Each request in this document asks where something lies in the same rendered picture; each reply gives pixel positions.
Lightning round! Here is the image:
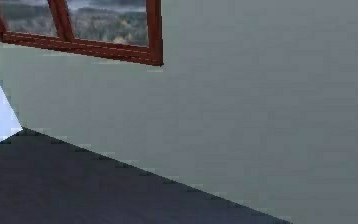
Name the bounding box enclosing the red-brown framed window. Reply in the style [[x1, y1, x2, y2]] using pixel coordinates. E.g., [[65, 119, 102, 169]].
[[0, 0, 164, 67]]

